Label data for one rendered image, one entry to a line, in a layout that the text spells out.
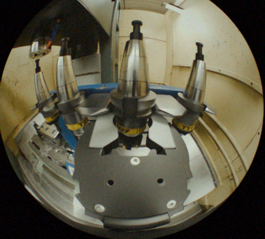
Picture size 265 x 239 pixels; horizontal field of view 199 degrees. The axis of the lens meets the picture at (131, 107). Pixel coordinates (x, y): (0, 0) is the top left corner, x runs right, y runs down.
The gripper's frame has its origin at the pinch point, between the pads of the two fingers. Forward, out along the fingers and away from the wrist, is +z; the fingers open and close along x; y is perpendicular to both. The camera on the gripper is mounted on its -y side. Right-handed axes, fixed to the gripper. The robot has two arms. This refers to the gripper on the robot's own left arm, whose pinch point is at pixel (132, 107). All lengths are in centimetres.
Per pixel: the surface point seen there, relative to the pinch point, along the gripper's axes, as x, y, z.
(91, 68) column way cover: -36, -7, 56
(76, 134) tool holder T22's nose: -10.9, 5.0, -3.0
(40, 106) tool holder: -20.5, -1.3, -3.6
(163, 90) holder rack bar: 6.0, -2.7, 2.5
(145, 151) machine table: 8.6, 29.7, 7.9
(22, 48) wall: -154, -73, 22
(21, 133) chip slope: -147, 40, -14
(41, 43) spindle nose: -44, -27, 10
